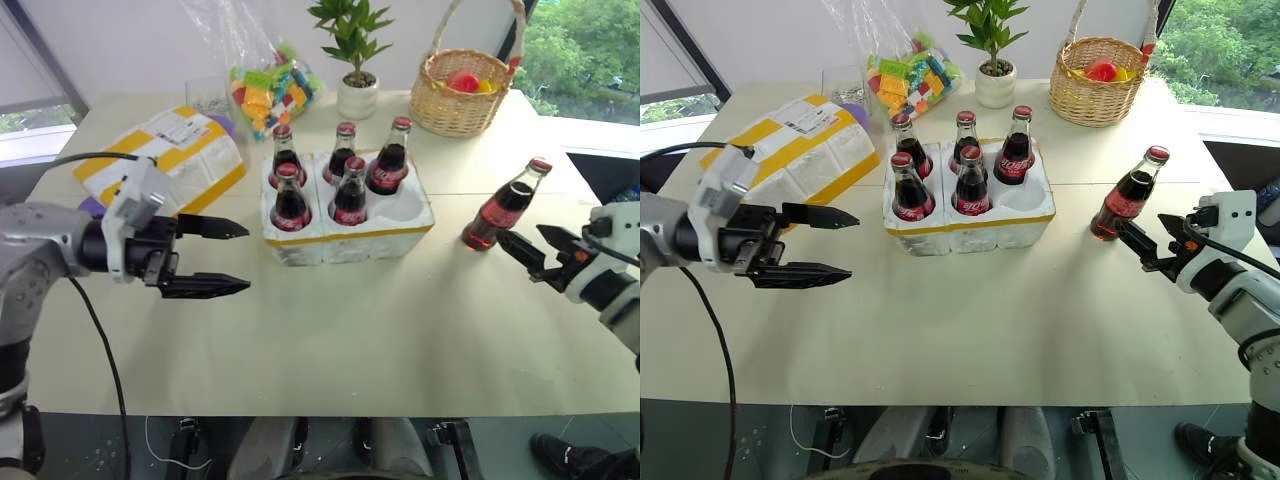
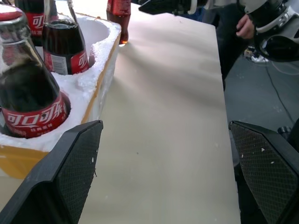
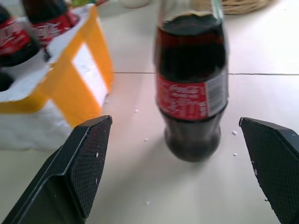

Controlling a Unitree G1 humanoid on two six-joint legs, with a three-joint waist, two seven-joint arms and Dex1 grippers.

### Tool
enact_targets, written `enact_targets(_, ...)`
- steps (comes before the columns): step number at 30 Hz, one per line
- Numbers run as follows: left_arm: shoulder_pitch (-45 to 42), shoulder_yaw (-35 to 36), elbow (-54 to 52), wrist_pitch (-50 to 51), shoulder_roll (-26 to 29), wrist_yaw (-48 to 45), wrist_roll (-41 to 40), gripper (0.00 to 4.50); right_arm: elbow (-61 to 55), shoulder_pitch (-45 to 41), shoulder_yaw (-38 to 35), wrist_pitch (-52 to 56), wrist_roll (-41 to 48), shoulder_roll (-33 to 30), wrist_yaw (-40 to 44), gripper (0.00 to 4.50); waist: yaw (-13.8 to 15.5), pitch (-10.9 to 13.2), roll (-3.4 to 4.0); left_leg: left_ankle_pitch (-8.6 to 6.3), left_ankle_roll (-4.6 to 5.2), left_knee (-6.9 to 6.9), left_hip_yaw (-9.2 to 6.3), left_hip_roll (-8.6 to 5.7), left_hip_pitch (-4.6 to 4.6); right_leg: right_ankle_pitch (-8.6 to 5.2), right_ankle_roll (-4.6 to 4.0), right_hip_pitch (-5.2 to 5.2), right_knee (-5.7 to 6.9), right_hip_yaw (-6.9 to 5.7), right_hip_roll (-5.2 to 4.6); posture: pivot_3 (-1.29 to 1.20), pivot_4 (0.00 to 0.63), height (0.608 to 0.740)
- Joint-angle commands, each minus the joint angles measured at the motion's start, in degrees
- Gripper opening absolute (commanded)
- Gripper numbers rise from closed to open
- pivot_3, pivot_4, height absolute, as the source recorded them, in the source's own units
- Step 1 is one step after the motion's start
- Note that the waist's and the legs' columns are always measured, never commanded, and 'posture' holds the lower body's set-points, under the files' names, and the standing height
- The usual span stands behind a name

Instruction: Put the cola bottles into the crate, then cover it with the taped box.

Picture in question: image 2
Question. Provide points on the white foam crate yellow tape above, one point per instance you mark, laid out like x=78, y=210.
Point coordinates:
x=88, y=93

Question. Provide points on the person in dark clothes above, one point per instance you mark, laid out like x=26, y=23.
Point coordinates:
x=230, y=49

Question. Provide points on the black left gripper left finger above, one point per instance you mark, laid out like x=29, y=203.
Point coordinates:
x=58, y=177

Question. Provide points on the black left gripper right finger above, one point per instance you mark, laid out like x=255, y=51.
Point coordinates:
x=268, y=172

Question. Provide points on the white power strip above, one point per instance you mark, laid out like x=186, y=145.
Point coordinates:
x=255, y=57

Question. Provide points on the glass cola bottle red label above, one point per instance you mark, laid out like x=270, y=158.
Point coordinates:
x=120, y=14
x=63, y=42
x=25, y=88
x=35, y=21

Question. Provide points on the person's bare hand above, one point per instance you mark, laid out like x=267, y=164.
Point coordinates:
x=245, y=26

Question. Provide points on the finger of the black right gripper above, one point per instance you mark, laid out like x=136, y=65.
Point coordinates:
x=156, y=5

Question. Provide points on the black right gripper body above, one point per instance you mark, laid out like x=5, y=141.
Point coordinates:
x=181, y=6

